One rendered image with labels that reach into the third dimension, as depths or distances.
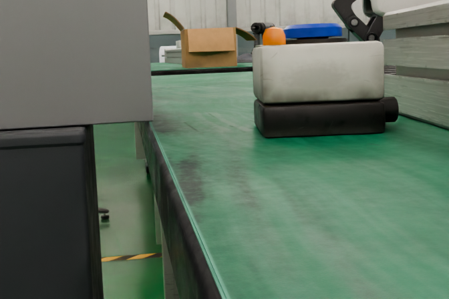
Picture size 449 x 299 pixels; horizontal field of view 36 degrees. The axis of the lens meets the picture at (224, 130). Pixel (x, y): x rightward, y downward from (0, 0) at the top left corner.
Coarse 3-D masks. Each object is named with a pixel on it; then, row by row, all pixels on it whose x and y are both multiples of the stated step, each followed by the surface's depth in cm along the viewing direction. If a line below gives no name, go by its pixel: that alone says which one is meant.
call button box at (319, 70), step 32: (256, 64) 48; (288, 64) 45; (320, 64) 45; (352, 64) 45; (256, 96) 51; (288, 96) 45; (320, 96) 45; (352, 96) 45; (288, 128) 45; (320, 128) 45; (352, 128) 45; (384, 128) 45
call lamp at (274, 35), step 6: (270, 30) 45; (276, 30) 45; (282, 30) 45; (264, 36) 45; (270, 36) 45; (276, 36) 45; (282, 36) 45; (264, 42) 45; (270, 42) 45; (276, 42) 45; (282, 42) 45
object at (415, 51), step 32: (448, 0) 45; (416, 32) 55; (448, 32) 48; (384, 64) 60; (416, 64) 51; (448, 64) 45; (384, 96) 61; (416, 96) 52; (448, 96) 45; (448, 128) 46
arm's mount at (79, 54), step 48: (0, 0) 57; (48, 0) 57; (96, 0) 58; (144, 0) 59; (0, 48) 57; (48, 48) 58; (96, 48) 59; (144, 48) 59; (0, 96) 58; (48, 96) 58; (96, 96) 59; (144, 96) 60
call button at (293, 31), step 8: (304, 24) 47; (312, 24) 47; (320, 24) 47; (328, 24) 47; (336, 24) 47; (288, 32) 47; (296, 32) 47; (304, 32) 47; (312, 32) 46; (320, 32) 46; (328, 32) 47; (336, 32) 47
